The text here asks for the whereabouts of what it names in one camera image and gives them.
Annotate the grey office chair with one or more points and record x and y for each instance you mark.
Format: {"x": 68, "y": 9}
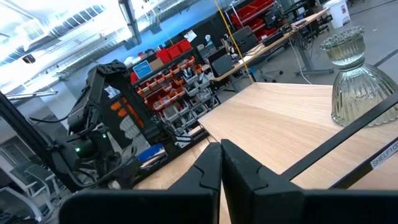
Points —
{"x": 40, "y": 180}
{"x": 18, "y": 202}

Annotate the silver metal bar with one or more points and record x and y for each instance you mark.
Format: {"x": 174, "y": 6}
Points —
{"x": 31, "y": 95}

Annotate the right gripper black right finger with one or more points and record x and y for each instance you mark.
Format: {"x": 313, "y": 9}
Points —
{"x": 245, "y": 180}

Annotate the parts bin rack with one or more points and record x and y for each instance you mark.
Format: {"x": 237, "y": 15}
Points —
{"x": 177, "y": 93}

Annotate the clear glass candle stick holder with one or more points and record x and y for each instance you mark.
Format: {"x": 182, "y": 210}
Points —
{"x": 357, "y": 90}

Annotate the blue flat box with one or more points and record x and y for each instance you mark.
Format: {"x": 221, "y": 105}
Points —
{"x": 150, "y": 152}

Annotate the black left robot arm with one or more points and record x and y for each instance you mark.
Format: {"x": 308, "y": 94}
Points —
{"x": 90, "y": 105}

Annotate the black rig frame post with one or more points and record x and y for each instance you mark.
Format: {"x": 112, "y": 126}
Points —
{"x": 25, "y": 133}

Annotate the red bin shelf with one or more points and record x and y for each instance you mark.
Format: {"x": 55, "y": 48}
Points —
{"x": 252, "y": 15}

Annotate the black desk monitor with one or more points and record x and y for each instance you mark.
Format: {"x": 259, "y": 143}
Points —
{"x": 245, "y": 38}
{"x": 222, "y": 63}

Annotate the blue sign card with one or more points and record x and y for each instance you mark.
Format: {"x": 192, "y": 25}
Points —
{"x": 142, "y": 69}

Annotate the black-framed wooden shelf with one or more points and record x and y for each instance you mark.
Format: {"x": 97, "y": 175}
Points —
{"x": 280, "y": 124}

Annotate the white waste bin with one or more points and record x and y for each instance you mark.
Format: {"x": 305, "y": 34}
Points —
{"x": 339, "y": 14}

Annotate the red storage bin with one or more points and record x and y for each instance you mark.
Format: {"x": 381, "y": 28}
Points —
{"x": 185, "y": 45}
{"x": 174, "y": 51}
{"x": 163, "y": 56}

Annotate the light wooden desk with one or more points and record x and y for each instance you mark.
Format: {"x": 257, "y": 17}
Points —
{"x": 261, "y": 49}

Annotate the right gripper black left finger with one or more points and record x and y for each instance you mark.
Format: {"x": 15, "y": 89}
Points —
{"x": 202, "y": 174}

